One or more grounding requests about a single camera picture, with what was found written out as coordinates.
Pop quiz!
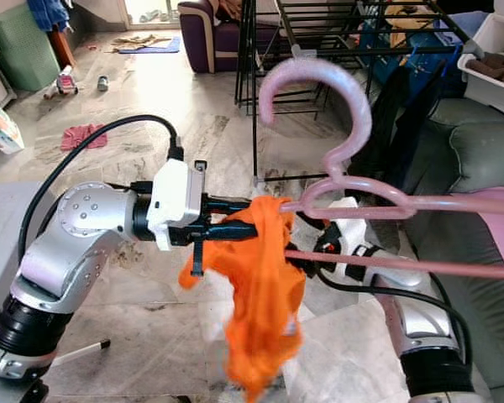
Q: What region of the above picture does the orange printed shirt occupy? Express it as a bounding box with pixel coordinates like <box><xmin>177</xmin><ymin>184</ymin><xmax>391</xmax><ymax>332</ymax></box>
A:
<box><xmin>178</xmin><ymin>196</ymin><xmax>312</xmax><ymax>402</ymax></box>

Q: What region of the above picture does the pink plastic hanger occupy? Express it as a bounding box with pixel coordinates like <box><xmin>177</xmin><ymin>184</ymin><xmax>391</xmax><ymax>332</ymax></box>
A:
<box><xmin>256</xmin><ymin>57</ymin><xmax>504</xmax><ymax>282</ymax></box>

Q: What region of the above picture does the black metal drying rack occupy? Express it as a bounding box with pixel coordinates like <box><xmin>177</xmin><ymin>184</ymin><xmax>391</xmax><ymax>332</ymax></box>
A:
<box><xmin>235</xmin><ymin>0</ymin><xmax>484</xmax><ymax>186</ymax></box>

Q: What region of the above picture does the black hanging garment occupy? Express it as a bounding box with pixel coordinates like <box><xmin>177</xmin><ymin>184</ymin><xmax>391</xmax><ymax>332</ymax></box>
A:
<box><xmin>357</xmin><ymin>63</ymin><xmax>450</xmax><ymax>186</ymax></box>

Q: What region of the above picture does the pink floor cloth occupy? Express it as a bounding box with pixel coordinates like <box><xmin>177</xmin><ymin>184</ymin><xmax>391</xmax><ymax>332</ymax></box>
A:
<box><xmin>60</xmin><ymin>124</ymin><xmax>108</xmax><ymax>152</ymax></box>

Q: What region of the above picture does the dark green sofa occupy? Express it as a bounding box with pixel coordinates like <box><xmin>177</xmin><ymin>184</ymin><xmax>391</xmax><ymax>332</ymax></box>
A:
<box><xmin>395</xmin><ymin>97</ymin><xmax>504</xmax><ymax>403</ymax></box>

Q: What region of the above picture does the purple sofa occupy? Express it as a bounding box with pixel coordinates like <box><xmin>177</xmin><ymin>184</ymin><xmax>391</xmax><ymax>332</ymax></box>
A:
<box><xmin>178</xmin><ymin>0</ymin><xmax>244</xmax><ymax>74</ymax></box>

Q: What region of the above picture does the blue door mat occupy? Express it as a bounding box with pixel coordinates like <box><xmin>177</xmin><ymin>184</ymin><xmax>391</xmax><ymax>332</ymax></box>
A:
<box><xmin>118</xmin><ymin>35</ymin><xmax>181</xmax><ymax>54</ymax></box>

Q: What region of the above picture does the colourful printed plastic bag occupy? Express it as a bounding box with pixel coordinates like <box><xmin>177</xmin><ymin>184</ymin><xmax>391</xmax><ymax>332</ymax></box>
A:
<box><xmin>0</xmin><ymin>102</ymin><xmax>26</xmax><ymax>154</ymax></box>

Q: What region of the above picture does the beige rag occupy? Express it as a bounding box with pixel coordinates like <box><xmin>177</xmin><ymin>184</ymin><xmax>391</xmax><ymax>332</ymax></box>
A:
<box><xmin>113</xmin><ymin>34</ymin><xmax>173</xmax><ymax>48</ymax></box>

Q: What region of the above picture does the pink white toy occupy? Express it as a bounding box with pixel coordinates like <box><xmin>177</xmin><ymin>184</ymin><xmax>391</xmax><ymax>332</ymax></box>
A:
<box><xmin>56</xmin><ymin>67</ymin><xmax>78</xmax><ymax>96</ymax></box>

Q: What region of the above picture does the brown wooden board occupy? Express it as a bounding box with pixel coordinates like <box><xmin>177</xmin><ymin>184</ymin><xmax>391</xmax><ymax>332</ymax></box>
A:
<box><xmin>49</xmin><ymin>32</ymin><xmax>75</xmax><ymax>72</ymax></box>

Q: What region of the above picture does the white plastic basket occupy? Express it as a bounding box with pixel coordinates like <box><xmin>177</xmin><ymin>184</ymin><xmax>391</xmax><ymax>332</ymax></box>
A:
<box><xmin>458</xmin><ymin>13</ymin><xmax>504</xmax><ymax>125</ymax></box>

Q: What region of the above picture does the blue hanging cloth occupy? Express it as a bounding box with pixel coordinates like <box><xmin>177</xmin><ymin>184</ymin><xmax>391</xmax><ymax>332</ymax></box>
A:
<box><xmin>29</xmin><ymin>0</ymin><xmax>72</xmax><ymax>33</ymax></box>

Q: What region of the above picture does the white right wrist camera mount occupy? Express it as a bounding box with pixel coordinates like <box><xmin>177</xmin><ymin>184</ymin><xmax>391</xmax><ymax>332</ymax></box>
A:
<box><xmin>323</xmin><ymin>197</ymin><xmax>370</xmax><ymax>282</ymax></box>

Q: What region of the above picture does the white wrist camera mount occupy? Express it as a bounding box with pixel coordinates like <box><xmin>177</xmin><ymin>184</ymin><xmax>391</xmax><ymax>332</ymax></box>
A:
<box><xmin>323</xmin><ymin>197</ymin><xmax>370</xmax><ymax>282</ymax></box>
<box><xmin>150</xmin><ymin>158</ymin><xmax>209</xmax><ymax>251</ymax></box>

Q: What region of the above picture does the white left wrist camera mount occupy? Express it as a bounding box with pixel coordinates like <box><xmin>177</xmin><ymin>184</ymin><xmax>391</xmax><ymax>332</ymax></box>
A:
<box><xmin>150</xmin><ymin>158</ymin><xmax>209</xmax><ymax>251</ymax></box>

